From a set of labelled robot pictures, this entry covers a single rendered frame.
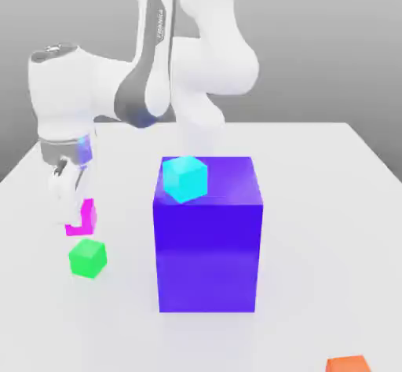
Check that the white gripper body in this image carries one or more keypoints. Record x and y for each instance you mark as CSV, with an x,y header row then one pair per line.
x,y
64,194

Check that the small magenta cube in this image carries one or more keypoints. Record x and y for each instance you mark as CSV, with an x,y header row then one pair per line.
x,y
88,218

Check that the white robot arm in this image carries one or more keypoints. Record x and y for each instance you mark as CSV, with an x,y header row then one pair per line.
x,y
201,64

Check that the small green cube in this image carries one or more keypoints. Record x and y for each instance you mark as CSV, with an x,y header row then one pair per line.
x,y
87,259

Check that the small cyan cube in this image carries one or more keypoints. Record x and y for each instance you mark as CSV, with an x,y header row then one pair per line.
x,y
185,179

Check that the small orange cube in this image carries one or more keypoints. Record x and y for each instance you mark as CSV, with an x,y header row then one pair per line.
x,y
347,365

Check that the large blue box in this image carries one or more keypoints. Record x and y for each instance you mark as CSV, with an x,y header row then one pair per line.
x,y
207,252

